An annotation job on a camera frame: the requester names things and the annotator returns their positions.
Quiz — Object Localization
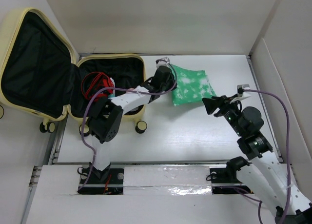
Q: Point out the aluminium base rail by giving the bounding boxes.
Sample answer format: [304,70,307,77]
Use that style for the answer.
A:
[29,160,293,195]

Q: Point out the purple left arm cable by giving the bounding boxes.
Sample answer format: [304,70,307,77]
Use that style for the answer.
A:
[77,62,178,193]

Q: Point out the green white tie-dye cloth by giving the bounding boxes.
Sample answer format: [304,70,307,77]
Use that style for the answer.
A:
[172,64,216,106]

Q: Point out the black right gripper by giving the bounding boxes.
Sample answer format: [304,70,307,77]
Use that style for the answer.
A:
[201,93,245,137]

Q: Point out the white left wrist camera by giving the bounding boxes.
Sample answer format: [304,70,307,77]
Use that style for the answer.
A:
[156,57,170,67]

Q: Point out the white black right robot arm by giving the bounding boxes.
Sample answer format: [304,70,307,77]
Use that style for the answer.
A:
[202,96,312,224]

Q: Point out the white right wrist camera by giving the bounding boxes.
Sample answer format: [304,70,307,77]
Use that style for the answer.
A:
[230,84,251,103]

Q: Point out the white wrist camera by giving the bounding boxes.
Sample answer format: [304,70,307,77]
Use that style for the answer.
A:
[230,84,251,103]
[156,57,170,67]

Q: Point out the red black headphones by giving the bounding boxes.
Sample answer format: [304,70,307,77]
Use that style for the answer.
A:
[80,72,110,101]

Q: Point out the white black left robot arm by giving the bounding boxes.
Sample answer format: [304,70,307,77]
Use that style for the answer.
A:
[78,63,177,190]

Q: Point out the small white bottle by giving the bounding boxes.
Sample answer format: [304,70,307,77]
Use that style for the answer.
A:
[108,78,116,98]

